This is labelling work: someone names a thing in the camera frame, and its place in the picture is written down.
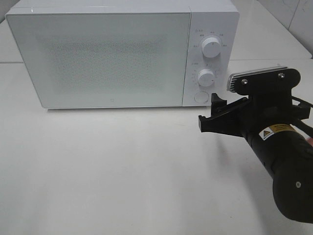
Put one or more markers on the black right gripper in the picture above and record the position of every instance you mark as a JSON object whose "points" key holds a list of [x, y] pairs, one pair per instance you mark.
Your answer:
{"points": [[249, 115]]}

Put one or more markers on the round white door button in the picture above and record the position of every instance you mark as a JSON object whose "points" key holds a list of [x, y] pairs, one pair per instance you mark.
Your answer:
{"points": [[201, 97]]}

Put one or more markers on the white microwave door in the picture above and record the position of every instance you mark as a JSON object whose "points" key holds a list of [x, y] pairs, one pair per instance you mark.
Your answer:
{"points": [[104, 60]]}

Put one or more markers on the pink round plate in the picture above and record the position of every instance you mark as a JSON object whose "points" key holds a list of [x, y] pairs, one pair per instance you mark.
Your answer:
{"points": [[310, 141]]}

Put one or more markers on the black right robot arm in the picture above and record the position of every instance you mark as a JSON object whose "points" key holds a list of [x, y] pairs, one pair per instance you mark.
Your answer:
{"points": [[273, 127]]}

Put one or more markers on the lower white timer knob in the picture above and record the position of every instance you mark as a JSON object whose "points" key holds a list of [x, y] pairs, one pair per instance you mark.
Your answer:
{"points": [[206, 78]]}

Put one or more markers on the upper white power knob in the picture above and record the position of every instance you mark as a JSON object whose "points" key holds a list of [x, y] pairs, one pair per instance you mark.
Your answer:
{"points": [[211, 47]]}

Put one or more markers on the white microwave oven body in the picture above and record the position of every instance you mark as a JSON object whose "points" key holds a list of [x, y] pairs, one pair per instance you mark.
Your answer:
{"points": [[217, 18]]}

